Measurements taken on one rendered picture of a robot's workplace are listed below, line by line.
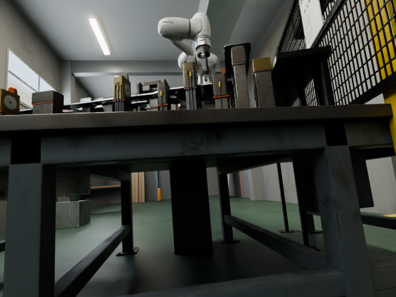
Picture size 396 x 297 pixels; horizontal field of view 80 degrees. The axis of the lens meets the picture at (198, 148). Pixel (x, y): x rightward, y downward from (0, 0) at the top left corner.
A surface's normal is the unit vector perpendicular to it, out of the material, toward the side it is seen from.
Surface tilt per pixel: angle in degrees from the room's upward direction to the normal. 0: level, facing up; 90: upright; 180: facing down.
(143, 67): 90
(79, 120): 90
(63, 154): 90
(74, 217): 90
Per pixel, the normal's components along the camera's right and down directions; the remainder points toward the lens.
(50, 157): 0.13, -0.16
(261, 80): -0.15, -0.15
